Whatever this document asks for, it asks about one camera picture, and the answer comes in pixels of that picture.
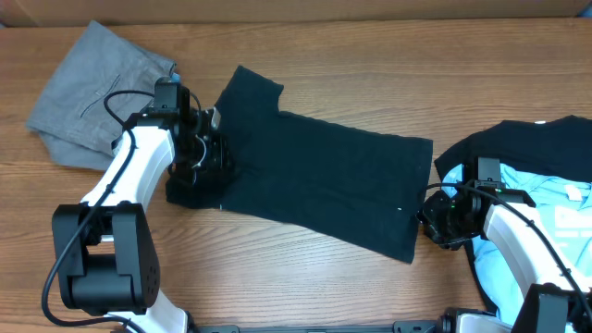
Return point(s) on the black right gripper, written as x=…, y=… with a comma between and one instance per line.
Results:
x=435, y=224

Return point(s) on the folded grey trousers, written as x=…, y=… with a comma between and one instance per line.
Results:
x=70, y=117

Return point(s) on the black t-shirt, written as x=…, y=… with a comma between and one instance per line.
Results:
x=354, y=185

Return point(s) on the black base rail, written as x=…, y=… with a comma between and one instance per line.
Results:
x=411, y=326

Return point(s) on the folded blue garment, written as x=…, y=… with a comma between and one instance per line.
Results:
x=175, y=77

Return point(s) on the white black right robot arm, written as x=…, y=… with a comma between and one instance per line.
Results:
x=555, y=293

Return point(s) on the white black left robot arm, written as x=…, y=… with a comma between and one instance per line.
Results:
x=106, y=266

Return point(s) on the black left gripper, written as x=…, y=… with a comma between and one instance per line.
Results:
x=218, y=161

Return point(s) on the black garment under pile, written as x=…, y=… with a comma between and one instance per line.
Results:
x=551, y=161

